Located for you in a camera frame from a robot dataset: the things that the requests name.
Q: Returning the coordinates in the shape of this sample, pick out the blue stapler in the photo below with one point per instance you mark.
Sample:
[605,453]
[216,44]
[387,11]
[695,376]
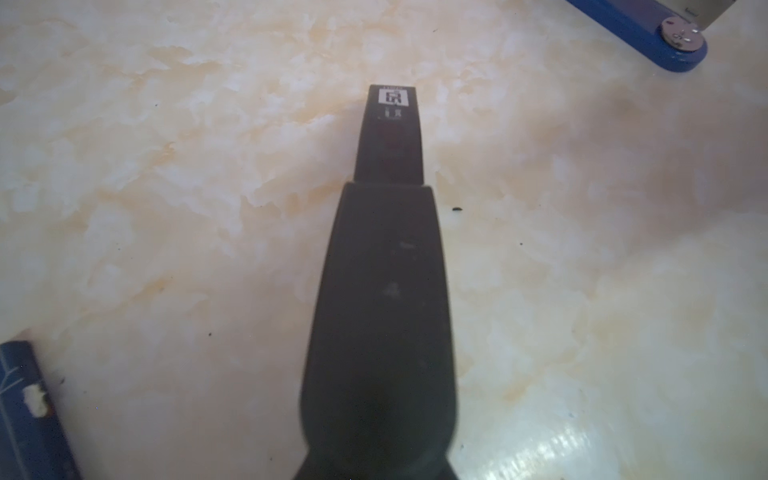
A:
[667,32]

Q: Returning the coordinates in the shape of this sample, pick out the blue notebook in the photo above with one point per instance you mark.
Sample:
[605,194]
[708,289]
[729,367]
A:
[33,442]

